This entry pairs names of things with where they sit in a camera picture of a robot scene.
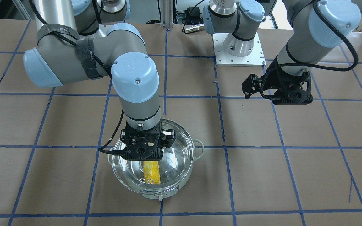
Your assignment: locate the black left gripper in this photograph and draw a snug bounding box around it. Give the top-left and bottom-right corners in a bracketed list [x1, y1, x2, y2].
[263, 64, 313, 105]

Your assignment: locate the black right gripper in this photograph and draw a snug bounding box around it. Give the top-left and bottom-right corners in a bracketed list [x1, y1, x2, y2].
[120, 122, 164, 161]

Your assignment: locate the yellow corn cob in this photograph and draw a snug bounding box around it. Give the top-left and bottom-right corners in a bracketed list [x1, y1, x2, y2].
[142, 161, 161, 184]

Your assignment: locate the grey-green steel pot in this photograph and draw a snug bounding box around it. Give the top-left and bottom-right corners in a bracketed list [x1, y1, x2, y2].
[107, 119, 200, 201]

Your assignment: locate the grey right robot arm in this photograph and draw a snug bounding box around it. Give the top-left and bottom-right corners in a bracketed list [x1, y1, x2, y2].
[23, 0, 176, 161]

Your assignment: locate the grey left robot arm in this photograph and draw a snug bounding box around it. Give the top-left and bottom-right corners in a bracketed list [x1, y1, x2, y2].
[203, 0, 362, 105]

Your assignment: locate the black power adapter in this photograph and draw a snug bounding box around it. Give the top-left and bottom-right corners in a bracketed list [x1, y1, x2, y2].
[187, 6, 200, 20]

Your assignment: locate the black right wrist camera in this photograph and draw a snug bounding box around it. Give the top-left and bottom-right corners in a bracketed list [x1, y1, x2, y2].
[158, 129, 176, 148]

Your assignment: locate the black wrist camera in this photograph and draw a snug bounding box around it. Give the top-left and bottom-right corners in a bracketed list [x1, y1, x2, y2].
[158, 129, 176, 148]
[241, 73, 262, 99]

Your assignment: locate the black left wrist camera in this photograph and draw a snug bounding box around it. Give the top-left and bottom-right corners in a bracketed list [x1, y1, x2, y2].
[241, 73, 262, 99]

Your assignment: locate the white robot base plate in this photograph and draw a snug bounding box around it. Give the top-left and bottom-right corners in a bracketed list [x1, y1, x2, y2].
[212, 33, 266, 67]

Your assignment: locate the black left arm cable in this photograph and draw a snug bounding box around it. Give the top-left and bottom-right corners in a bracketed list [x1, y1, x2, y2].
[260, 0, 359, 98]

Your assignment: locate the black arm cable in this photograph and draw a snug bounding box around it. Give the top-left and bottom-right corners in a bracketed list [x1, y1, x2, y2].
[260, 0, 359, 98]
[29, 0, 128, 155]

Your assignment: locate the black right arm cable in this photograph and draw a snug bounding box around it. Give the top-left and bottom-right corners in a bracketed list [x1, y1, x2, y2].
[29, 0, 128, 155]

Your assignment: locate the aluminium frame post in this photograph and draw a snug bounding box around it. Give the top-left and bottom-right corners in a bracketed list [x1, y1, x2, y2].
[159, 0, 174, 30]

